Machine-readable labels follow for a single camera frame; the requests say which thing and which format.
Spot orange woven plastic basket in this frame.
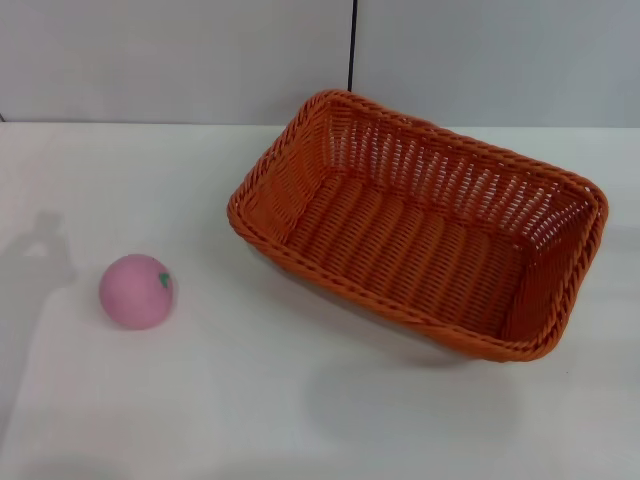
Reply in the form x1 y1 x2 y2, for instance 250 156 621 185
226 89 610 365

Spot pink toy fruit ball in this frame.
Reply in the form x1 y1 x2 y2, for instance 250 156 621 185
98 253 174 332

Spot black vertical cable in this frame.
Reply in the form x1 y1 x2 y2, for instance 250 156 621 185
346 0 360 93

